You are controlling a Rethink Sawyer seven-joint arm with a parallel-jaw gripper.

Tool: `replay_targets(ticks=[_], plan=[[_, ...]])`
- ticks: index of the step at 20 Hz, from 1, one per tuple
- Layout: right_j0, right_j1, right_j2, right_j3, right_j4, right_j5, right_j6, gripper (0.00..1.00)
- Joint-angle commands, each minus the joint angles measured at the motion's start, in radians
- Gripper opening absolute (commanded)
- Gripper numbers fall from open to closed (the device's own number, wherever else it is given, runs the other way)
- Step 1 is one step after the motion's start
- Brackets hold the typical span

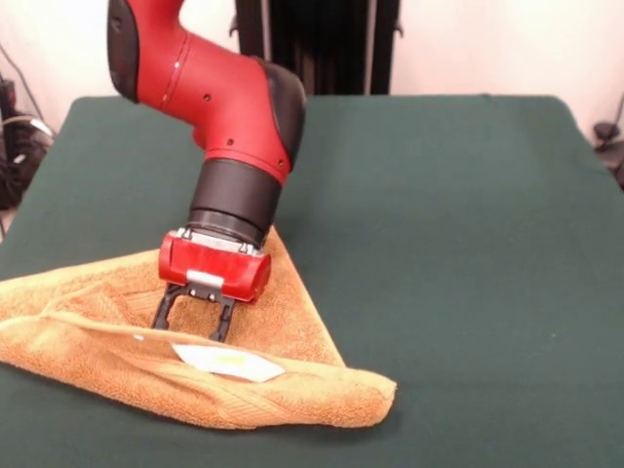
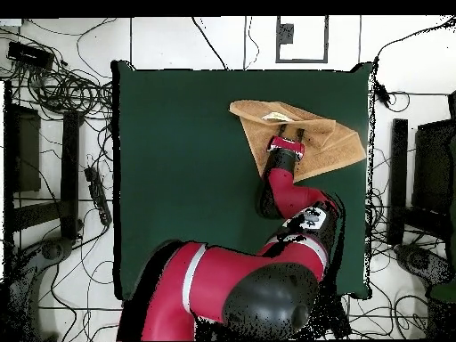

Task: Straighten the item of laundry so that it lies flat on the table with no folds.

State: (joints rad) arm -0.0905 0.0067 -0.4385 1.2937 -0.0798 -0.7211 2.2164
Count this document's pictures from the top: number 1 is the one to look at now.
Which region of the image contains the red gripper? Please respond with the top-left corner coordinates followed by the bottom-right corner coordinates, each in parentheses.
top-left (149, 231), bottom-right (273, 342)

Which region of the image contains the orange-brown terry towel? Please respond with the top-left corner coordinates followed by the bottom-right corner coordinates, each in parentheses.
top-left (0, 227), bottom-right (399, 431)

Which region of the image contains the black power strip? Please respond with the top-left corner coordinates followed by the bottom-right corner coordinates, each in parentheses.
top-left (0, 77), bottom-right (17, 118)

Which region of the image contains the dark green table cloth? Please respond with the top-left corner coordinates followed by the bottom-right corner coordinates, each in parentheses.
top-left (0, 95), bottom-right (624, 468)

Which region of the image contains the black power adapter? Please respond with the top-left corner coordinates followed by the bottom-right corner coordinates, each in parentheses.
top-left (593, 121), bottom-right (621, 147)

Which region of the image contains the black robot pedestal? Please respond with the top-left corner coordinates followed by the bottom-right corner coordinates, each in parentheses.
top-left (228, 0), bottom-right (406, 97)

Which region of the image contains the black device with cables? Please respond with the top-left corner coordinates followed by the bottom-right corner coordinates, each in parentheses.
top-left (602, 145), bottom-right (624, 192)

